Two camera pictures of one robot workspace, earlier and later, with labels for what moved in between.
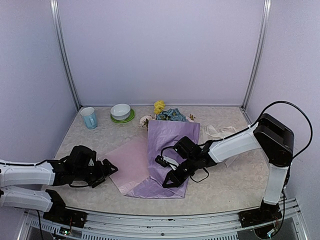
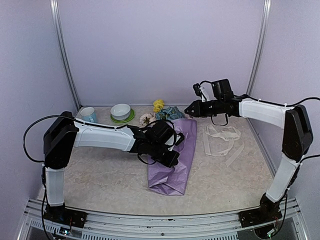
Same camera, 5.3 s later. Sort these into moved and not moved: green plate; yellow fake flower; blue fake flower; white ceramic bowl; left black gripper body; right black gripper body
Moved: right black gripper body; left black gripper body
Not moved: white ceramic bowl; yellow fake flower; blue fake flower; green plate
